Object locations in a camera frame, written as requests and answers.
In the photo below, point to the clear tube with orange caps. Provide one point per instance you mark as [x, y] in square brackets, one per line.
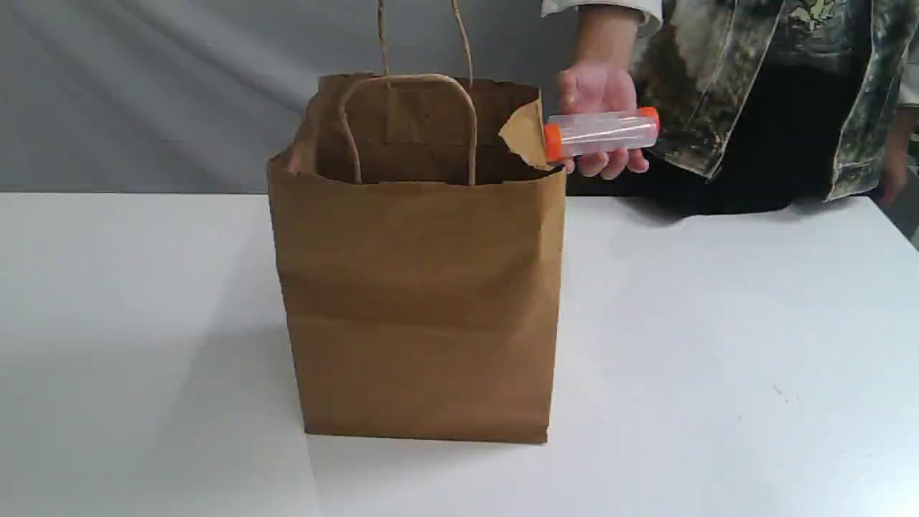
[582, 134]

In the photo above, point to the person's right hand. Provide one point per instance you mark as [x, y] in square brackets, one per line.
[592, 86]

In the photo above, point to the person in camouflage jacket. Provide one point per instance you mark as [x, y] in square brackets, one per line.
[765, 103]

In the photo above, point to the brown paper bag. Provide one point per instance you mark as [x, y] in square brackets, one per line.
[418, 237]

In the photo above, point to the person's right forearm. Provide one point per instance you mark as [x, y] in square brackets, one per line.
[606, 35]

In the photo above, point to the person's left hand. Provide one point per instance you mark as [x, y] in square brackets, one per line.
[895, 173]

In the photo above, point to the grey backdrop cloth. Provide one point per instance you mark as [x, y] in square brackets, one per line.
[166, 96]

